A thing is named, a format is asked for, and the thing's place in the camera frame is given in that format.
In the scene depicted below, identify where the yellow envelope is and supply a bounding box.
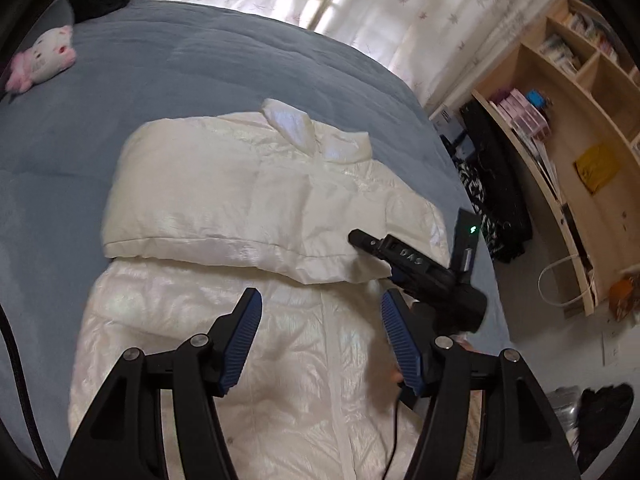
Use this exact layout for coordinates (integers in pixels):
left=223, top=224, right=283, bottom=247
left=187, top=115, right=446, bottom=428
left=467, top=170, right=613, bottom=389
left=573, top=143, right=618, bottom=195

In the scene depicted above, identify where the white cable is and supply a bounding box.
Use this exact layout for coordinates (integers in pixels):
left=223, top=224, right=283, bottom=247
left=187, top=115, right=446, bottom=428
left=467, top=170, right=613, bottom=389
left=537, top=252, right=597, bottom=311

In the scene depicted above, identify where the blue-grey bed blanket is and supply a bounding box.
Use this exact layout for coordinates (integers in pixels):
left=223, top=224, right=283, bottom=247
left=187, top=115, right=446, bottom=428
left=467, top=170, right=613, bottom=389
left=0, top=0, right=511, bottom=476

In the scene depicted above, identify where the white shiny puffer jacket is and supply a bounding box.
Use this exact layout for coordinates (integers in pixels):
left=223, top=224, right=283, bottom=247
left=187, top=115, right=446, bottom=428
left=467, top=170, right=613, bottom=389
left=68, top=100, right=450, bottom=479

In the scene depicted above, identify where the black white patterned garment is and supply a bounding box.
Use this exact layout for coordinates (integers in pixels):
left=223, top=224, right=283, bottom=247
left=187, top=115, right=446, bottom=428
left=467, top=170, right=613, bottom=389
left=450, top=100, right=533, bottom=263

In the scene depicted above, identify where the hello kitty plush toy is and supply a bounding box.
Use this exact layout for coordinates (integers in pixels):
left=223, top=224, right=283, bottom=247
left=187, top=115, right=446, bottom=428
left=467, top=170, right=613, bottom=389
left=4, top=25, right=77, bottom=94

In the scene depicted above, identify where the blue small box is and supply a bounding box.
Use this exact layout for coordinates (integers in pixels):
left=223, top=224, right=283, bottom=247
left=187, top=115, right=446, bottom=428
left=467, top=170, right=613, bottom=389
left=525, top=89, right=548, bottom=110

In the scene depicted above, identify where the wooden bookshelf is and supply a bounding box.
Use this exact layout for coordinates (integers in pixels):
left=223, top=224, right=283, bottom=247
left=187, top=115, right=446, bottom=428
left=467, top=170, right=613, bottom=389
left=468, top=0, right=639, bottom=315

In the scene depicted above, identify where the pink boxes stack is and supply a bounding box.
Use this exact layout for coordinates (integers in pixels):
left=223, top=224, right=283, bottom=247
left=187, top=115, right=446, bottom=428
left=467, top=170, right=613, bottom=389
left=490, top=89, right=550, bottom=141

